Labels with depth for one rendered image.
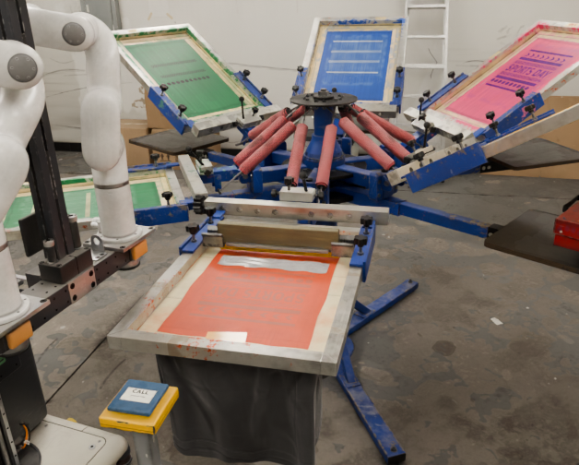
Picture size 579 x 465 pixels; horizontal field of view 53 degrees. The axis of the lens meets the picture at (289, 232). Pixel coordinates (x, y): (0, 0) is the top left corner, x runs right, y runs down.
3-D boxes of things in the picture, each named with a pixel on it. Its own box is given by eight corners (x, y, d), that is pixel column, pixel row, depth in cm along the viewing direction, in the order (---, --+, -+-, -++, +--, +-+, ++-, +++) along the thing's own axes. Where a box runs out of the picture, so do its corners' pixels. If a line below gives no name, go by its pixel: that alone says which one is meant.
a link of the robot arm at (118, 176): (131, 175, 167) (123, 120, 161) (127, 190, 155) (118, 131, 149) (96, 178, 166) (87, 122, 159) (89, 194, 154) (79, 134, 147)
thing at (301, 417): (316, 482, 162) (315, 352, 144) (166, 457, 172) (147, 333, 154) (318, 473, 164) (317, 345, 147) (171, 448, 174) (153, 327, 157)
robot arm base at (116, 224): (78, 239, 165) (69, 187, 159) (106, 222, 176) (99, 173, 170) (124, 246, 160) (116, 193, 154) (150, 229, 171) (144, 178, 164)
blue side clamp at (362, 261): (365, 282, 178) (365, 262, 175) (348, 280, 179) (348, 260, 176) (374, 242, 205) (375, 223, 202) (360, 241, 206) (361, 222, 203)
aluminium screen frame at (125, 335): (336, 376, 135) (336, 363, 134) (108, 348, 148) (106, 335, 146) (372, 238, 205) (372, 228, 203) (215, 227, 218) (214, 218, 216)
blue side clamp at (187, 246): (194, 268, 191) (193, 248, 188) (180, 266, 192) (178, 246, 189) (225, 231, 217) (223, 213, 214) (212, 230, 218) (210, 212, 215)
